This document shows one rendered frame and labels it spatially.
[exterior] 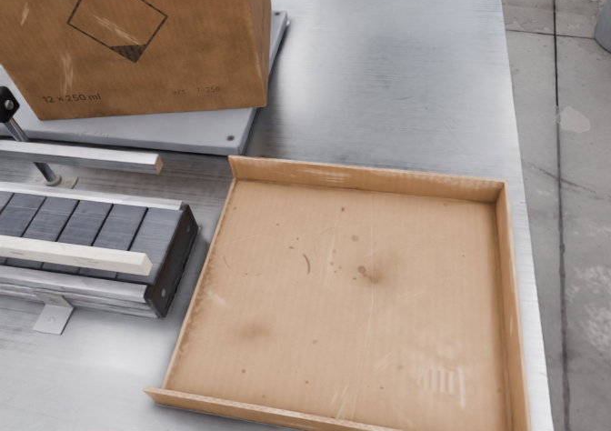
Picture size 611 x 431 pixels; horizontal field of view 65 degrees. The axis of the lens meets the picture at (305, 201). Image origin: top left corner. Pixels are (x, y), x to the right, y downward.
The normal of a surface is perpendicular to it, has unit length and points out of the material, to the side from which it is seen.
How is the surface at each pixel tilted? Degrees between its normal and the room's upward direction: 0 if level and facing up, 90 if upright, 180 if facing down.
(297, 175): 90
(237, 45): 90
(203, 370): 0
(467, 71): 0
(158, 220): 0
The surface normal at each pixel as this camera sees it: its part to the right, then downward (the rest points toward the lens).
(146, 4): 0.02, 0.79
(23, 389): -0.07, -0.61
